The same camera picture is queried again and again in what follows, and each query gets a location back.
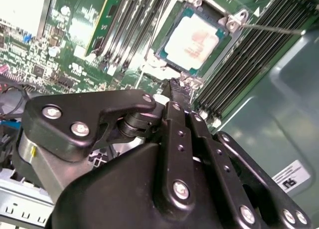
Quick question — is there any metal socket cover frame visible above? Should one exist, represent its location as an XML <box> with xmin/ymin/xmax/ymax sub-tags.
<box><xmin>143</xmin><ymin>49</ymin><xmax>204</xmax><ymax>90</ymax></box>

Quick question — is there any thin wire locking lever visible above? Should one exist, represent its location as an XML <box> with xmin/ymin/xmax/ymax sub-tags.
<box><xmin>238</xmin><ymin>23</ymin><xmax>306</xmax><ymax>35</ymax></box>
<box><xmin>134</xmin><ymin>64</ymin><xmax>144</xmax><ymax>92</ymax></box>

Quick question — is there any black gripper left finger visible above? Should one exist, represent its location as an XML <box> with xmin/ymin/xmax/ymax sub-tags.
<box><xmin>21</xmin><ymin>79</ymin><xmax>197</xmax><ymax>213</ymax></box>

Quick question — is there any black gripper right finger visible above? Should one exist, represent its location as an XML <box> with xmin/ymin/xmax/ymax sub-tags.
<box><xmin>180</xmin><ymin>83</ymin><xmax>312</xmax><ymax>229</ymax></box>

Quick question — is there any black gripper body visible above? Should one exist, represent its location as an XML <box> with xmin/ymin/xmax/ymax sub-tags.
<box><xmin>46</xmin><ymin>143</ymin><xmax>234</xmax><ymax>229</ymax></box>

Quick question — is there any silver CPU plate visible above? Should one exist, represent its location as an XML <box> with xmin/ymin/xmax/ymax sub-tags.
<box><xmin>156</xmin><ymin>6</ymin><xmax>231</xmax><ymax>76</ymax></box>

